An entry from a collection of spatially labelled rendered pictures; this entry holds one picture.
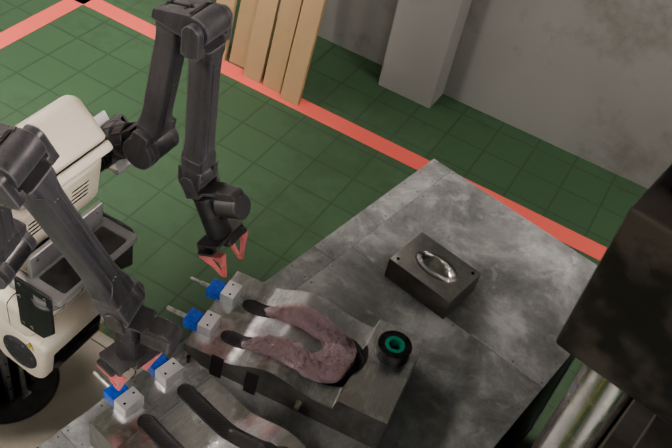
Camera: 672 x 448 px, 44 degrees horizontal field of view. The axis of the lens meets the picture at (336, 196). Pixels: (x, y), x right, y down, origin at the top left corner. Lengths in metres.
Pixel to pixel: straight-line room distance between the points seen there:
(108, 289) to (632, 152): 3.14
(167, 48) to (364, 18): 2.83
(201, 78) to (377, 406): 0.80
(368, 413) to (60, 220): 0.84
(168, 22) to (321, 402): 0.88
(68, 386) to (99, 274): 1.20
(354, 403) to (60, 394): 1.04
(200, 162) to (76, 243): 0.45
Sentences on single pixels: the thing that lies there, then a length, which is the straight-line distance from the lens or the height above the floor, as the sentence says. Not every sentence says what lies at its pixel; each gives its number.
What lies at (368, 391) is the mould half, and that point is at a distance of 1.90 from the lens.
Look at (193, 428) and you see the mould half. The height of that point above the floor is 0.88.
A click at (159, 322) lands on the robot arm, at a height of 1.21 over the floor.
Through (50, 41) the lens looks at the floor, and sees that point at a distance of 4.40.
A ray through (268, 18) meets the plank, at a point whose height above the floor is 0.33.
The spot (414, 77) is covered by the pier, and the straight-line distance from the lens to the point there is 4.22.
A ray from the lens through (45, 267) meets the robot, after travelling 1.89.
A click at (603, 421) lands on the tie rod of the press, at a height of 1.70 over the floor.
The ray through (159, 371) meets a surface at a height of 0.92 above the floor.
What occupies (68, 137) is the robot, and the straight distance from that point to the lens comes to 1.72.
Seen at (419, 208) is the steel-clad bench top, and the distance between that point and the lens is 2.49.
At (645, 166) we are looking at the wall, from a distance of 4.24.
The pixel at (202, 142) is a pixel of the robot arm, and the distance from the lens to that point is 1.74.
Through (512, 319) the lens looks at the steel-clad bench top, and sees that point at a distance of 2.29.
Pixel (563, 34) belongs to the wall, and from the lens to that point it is 4.03.
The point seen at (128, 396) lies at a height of 0.92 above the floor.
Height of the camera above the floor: 2.46
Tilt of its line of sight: 43 degrees down
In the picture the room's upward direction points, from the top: 13 degrees clockwise
